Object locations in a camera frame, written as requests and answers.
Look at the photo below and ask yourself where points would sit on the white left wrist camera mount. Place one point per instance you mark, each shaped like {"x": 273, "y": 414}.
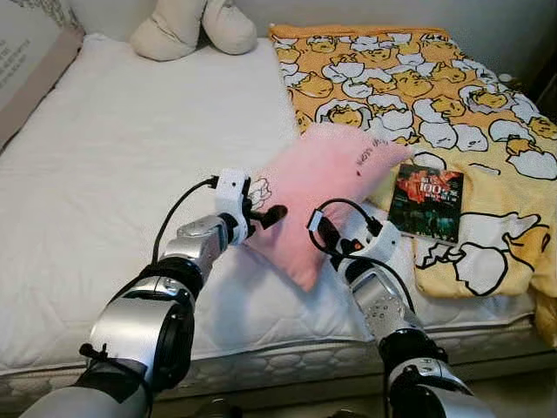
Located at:
{"x": 231, "y": 192}

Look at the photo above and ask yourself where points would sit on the white quilted mattress pad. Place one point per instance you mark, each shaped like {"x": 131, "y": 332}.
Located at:
{"x": 130, "y": 157}

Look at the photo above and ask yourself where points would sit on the yellow egg print quilt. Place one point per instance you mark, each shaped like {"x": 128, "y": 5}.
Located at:
{"x": 487, "y": 131}

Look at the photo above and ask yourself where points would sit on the pink plush pillow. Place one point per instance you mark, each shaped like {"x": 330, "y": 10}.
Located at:
{"x": 322, "y": 174}

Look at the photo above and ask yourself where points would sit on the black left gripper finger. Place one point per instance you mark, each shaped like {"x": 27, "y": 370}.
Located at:
{"x": 274, "y": 214}

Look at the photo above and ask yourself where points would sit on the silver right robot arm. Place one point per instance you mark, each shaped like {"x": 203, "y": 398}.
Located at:
{"x": 383, "y": 300}

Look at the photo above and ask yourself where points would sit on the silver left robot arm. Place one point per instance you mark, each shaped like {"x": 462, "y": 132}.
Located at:
{"x": 139, "y": 326}

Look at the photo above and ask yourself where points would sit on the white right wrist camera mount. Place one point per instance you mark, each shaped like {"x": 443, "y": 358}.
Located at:
{"x": 379, "y": 239}

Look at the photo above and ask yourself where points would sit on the grey quilted mattress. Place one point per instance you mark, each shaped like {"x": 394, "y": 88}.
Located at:
{"x": 278, "y": 366}

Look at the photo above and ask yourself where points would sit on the beige plush toy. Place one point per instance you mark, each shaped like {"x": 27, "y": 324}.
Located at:
{"x": 174, "y": 30}

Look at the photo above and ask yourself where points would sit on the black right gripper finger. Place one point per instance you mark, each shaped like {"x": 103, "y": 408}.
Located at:
{"x": 329, "y": 233}

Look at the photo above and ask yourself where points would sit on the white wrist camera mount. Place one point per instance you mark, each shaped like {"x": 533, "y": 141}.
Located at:
{"x": 231, "y": 192}
{"x": 379, "y": 239}

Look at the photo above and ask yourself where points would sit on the dark book with red cover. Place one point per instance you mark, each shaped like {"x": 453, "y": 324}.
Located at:
{"x": 426, "y": 205}

